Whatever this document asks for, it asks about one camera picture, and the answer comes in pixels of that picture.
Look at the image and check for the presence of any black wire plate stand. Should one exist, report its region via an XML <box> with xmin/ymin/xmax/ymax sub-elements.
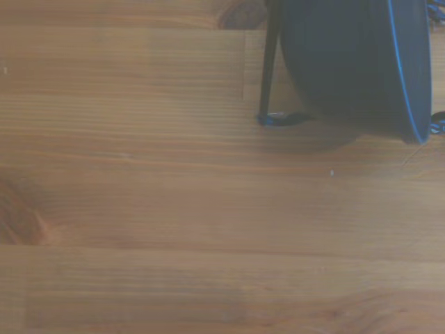
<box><xmin>257</xmin><ymin>0</ymin><xmax>445</xmax><ymax>135</ymax></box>

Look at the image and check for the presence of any dark blue bowl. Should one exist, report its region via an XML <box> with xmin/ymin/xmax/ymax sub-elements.
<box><xmin>280</xmin><ymin>0</ymin><xmax>434</xmax><ymax>145</ymax></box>

